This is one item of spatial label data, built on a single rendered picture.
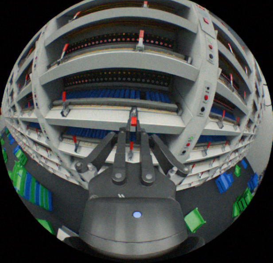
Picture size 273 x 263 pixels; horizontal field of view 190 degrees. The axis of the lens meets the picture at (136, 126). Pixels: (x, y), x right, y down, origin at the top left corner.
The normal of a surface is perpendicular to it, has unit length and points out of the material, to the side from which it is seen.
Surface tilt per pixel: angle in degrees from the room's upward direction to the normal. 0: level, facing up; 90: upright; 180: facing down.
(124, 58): 110
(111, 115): 20
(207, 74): 90
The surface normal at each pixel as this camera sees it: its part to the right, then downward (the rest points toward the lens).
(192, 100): -1.00, -0.07
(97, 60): -0.02, 0.78
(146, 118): 0.08, -0.62
